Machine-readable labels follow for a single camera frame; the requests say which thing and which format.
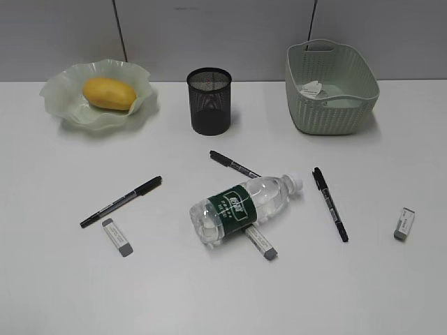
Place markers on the pale green plastic basket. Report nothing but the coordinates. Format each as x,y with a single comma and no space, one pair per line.
345,75

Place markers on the grey white eraser middle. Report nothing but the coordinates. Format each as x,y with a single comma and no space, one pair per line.
261,243

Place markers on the grey white eraser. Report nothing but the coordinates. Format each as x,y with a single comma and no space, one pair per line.
117,238
404,224
261,243

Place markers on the black mesh pen holder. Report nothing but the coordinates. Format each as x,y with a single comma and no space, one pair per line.
209,100

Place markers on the pale green wavy plate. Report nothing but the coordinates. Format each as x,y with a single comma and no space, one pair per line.
63,96

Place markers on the clear water bottle green label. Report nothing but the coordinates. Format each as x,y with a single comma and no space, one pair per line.
253,201

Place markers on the waste paper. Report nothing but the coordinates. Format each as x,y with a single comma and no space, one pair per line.
313,90

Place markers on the yellow mango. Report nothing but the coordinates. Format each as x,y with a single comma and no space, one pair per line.
108,93

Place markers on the grey white eraser left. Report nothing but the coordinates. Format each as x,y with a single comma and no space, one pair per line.
117,238

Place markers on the grey white eraser right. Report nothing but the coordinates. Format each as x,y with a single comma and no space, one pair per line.
404,224

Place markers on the black marker pen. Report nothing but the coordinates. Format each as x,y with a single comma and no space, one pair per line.
323,188
137,192
227,162

